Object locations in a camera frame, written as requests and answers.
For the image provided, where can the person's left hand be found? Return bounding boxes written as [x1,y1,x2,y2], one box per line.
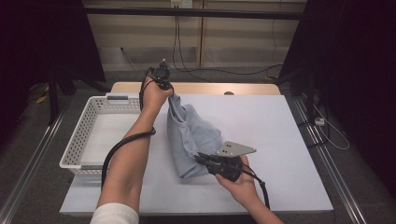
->
[140,77,176,112]

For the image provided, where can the black horizontal bar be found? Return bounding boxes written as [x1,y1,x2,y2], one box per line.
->
[83,7,307,21]

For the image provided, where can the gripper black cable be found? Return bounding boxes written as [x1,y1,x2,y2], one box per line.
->
[236,164,271,210]
[100,65,157,189]

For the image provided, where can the light blue tank top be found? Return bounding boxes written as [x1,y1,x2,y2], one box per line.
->
[166,93,224,179]

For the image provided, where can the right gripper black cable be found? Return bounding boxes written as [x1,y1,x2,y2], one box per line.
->
[236,164,271,210]

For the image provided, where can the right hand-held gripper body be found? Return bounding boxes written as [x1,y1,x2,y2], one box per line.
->
[204,140,258,183]

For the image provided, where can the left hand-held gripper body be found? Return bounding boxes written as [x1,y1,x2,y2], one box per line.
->
[151,59,175,91]

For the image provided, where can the black metal stand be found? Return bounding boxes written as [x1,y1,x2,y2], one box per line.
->
[46,66,110,126]
[274,66,317,125]

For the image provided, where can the white wall outlet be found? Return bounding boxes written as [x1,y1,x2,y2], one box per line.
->
[170,0,194,9]

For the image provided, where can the metal floor rail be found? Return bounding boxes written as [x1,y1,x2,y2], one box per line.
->
[290,95,363,224]
[0,102,73,224]

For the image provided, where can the black curtain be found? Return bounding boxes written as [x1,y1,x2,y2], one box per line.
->
[278,0,396,200]
[0,0,106,147]

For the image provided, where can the white table cover sheet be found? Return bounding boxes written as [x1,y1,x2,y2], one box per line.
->
[59,92,334,217]

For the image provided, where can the person's right hand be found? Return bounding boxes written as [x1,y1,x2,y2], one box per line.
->
[214,154,265,209]

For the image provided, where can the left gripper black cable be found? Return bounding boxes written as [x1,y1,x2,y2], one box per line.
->
[100,65,157,189]

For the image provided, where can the white perforated plastic basket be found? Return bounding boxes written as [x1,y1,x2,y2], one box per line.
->
[59,95,146,178]

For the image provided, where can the white floor cable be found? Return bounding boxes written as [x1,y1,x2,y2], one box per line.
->
[312,104,350,151]

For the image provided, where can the person's white sleeve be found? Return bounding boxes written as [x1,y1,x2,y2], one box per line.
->
[90,203,140,224]

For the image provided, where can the black hanging wall cable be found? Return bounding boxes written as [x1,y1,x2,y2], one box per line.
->
[172,14,214,84]
[176,14,284,77]

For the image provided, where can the thin dark rod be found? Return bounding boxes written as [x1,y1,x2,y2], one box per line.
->
[120,47,138,72]

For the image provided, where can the thin dark wall cable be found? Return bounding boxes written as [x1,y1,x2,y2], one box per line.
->
[271,0,278,78]

